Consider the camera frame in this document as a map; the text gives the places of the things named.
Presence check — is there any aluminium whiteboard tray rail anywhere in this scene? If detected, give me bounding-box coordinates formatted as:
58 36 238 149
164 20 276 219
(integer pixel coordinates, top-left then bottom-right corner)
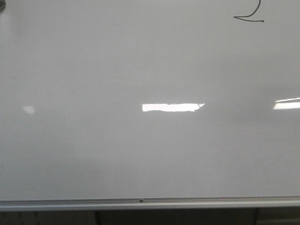
0 196 300 212

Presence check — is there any large white whiteboard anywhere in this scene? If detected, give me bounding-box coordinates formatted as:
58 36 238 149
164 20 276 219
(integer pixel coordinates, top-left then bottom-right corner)
0 0 300 201

